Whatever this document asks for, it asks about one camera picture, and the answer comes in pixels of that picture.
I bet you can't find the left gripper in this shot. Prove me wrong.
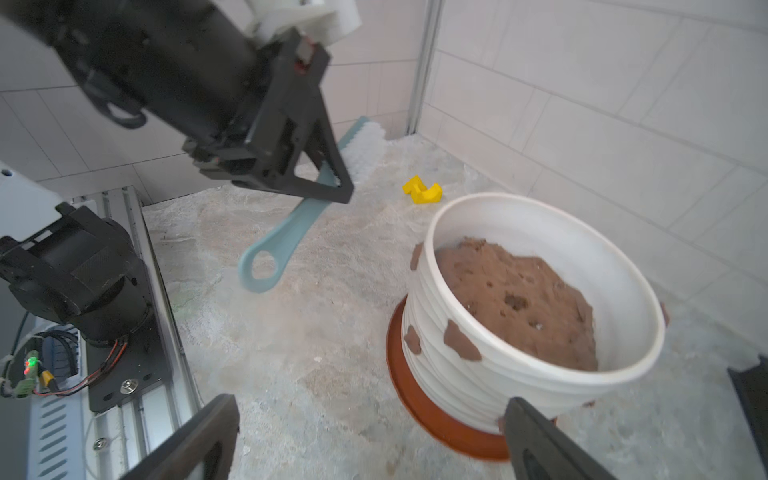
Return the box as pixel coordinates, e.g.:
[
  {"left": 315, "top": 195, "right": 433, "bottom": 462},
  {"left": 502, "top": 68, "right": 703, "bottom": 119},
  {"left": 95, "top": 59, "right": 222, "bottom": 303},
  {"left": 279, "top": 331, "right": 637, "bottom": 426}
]
[{"left": 183, "top": 29, "right": 354, "bottom": 204}]

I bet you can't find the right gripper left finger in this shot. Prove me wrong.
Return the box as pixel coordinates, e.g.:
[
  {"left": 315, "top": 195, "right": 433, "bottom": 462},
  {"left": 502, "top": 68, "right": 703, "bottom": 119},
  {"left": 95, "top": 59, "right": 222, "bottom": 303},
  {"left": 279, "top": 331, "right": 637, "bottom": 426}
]
[{"left": 123, "top": 394, "right": 240, "bottom": 479}]

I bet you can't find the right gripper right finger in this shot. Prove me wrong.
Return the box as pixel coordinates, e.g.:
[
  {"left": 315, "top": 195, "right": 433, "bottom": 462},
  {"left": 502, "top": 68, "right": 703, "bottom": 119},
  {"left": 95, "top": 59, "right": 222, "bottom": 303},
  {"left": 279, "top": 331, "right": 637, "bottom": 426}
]
[{"left": 502, "top": 397, "right": 615, "bottom": 480}]

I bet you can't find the white ceramic pot with soil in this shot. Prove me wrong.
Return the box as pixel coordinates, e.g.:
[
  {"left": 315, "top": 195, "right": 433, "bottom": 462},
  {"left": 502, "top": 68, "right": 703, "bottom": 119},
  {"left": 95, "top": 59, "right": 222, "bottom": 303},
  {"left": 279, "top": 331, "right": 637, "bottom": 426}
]
[{"left": 400, "top": 193, "right": 667, "bottom": 435}]

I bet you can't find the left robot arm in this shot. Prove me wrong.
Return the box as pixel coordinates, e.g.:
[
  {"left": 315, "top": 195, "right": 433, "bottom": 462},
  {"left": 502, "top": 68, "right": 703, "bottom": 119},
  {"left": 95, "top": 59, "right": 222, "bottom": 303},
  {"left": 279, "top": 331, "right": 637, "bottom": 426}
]
[{"left": 1, "top": 1, "right": 354, "bottom": 344}]

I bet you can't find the terracotta saucer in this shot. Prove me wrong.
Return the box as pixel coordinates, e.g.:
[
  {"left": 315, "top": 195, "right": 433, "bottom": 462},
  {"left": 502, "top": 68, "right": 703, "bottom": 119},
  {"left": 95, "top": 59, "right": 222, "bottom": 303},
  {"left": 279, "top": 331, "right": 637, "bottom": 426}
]
[{"left": 386, "top": 300, "right": 510, "bottom": 462}]

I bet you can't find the yellow plastic block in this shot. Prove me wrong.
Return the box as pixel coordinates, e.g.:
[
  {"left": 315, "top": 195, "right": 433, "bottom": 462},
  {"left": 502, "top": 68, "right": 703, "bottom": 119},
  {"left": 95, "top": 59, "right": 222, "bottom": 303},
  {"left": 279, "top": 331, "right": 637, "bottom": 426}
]
[{"left": 402, "top": 175, "right": 443, "bottom": 205}]

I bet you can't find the left controller board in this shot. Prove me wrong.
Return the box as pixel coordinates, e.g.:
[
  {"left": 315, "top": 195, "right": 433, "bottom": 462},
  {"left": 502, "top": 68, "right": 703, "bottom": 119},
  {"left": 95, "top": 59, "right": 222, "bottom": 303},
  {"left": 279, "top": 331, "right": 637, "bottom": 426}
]
[{"left": 0, "top": 329, "right": 82, "bottom": 400}]

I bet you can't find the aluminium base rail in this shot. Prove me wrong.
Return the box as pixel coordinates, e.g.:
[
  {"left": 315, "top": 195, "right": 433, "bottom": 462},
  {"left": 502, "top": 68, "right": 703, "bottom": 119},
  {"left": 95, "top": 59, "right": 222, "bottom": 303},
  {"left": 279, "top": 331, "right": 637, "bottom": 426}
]
[{"left": 23, "top": 185, "right": 202, "bottom": 480}]

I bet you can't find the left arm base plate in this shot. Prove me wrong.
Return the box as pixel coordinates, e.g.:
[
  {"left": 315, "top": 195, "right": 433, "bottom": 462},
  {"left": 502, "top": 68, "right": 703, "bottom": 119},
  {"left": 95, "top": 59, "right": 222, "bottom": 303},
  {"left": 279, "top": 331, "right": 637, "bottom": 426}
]
[{"left": 87, "top": 260, "right": 182, "bottom": 414}]

